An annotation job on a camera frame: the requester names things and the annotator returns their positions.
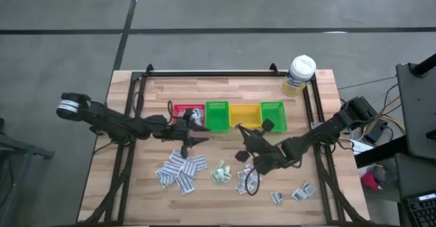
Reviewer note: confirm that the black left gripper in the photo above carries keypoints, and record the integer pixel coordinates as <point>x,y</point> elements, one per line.
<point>187,131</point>

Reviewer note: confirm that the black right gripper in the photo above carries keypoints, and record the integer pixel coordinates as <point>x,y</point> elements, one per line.
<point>269,155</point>

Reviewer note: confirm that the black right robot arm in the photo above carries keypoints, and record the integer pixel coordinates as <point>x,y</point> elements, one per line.
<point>327,128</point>

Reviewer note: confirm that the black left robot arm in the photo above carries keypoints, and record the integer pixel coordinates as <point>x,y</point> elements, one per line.
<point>116,124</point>

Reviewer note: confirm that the yellow plastic basket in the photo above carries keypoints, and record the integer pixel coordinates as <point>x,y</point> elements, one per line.
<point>245,116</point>

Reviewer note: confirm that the green plastic basket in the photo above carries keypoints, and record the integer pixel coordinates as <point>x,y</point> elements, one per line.
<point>277,112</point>
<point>217,116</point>

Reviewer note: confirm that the blue striped bandage packet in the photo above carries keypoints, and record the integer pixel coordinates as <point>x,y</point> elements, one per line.
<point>172,167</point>
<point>165,178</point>
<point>175,157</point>
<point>189,169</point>
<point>185,183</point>
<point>200,162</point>

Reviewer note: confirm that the red plastic basket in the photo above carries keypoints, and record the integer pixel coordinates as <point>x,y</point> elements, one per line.
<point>178,109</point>

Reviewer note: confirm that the grey mounting plate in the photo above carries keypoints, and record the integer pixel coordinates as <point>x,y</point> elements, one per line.
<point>315,124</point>

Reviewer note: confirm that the yellow Lysol wipes canister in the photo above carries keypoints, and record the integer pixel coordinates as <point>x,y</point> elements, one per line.
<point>301,68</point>

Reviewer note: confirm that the white paper sheet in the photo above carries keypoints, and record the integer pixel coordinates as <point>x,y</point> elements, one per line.
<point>359,147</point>

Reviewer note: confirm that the black power box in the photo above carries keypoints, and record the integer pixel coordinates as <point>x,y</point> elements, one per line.
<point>374,133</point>

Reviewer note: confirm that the red grey fabric bundle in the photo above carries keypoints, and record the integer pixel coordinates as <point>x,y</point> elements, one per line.
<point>369,181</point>

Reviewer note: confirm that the black desk bar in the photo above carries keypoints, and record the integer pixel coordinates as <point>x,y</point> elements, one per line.
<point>381,152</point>

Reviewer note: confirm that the grey metal stand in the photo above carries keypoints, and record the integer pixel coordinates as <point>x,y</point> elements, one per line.
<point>24,150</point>

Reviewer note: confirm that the black pole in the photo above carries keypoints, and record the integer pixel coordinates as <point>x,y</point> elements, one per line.
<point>425,65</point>

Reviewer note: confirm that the black keyboard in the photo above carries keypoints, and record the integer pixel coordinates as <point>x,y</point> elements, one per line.
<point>424,213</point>

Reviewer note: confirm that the black aluminium table frame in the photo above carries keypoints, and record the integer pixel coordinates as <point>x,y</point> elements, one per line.
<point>211,73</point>

